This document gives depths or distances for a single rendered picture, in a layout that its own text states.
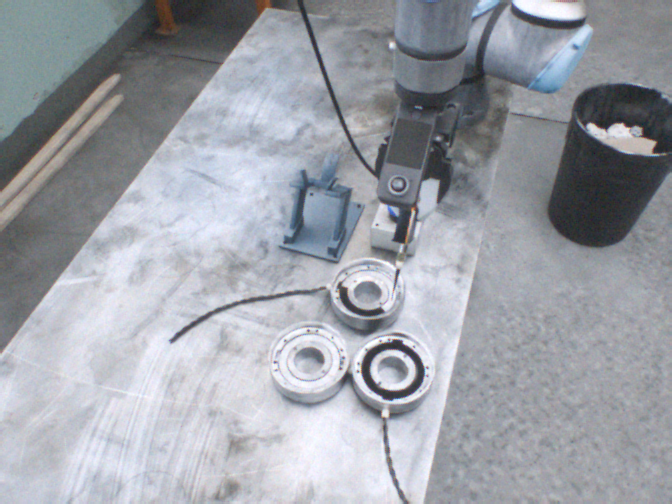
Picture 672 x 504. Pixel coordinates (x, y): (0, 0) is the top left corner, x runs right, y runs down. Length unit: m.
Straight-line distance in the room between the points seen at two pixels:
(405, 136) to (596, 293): 1.41
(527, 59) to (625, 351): 1.10
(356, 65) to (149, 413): 0.82
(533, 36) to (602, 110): 1.09
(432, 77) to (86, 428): 0.59
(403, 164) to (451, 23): 0.15
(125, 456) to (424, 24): 0.60
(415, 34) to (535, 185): 1.69
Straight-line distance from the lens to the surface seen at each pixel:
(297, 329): 0.81
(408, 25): 0.62
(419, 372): 0.78
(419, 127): 0.67
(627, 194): 1.93
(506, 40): 1.03
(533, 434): 1.70
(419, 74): 0.63
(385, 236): 0.90
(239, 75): 1.30
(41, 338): 0.94
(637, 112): 2.11
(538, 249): 2.05
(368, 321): 0.80
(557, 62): 1.01
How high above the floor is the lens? 1.51
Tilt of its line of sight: 51 degrees down
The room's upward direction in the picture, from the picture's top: 2 degrees counter-clockwise
